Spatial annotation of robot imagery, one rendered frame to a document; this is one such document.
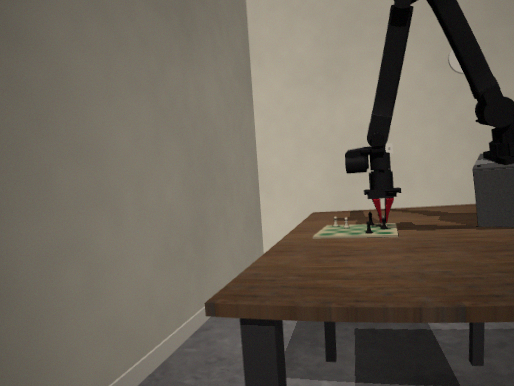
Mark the green and cream chessboard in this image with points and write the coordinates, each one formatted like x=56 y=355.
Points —
x=355 y=232

